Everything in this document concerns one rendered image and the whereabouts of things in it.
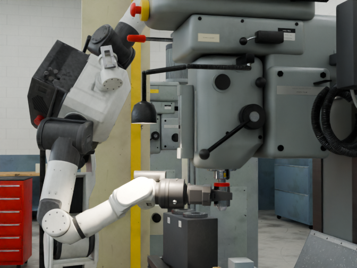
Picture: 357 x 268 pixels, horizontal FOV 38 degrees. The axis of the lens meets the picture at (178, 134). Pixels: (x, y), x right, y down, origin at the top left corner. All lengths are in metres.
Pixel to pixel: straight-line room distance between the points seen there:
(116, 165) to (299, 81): 1.89
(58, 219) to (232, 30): 0.71
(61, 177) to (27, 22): 9.25
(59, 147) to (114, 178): 1.62
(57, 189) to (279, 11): 0.81
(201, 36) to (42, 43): 9.30
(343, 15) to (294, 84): 0.26
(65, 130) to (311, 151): 0.72
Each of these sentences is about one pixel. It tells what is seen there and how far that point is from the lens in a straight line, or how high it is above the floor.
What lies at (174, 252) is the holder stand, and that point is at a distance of 1.92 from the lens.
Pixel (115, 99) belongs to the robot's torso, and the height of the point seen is 1.53.
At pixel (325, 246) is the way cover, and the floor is 1.06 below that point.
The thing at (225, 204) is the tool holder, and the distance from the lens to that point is 1.51.
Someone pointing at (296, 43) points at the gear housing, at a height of 1.66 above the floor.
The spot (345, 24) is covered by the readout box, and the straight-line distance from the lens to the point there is 1.33.
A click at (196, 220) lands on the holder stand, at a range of 1.82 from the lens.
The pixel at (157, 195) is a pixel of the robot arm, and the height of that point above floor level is 1.23.
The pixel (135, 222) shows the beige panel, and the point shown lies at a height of 0.91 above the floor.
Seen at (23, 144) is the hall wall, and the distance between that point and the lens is 10.47.
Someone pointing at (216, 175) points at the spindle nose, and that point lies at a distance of 1.51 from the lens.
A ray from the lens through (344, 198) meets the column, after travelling 1.64.
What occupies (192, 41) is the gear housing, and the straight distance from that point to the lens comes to 1.40.
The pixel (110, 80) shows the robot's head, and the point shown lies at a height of 1.58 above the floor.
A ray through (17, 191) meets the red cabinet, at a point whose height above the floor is 0.88.
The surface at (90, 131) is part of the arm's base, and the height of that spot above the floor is 1.42.
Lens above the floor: 1.38
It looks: 1 degrees up
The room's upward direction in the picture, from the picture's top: straight up
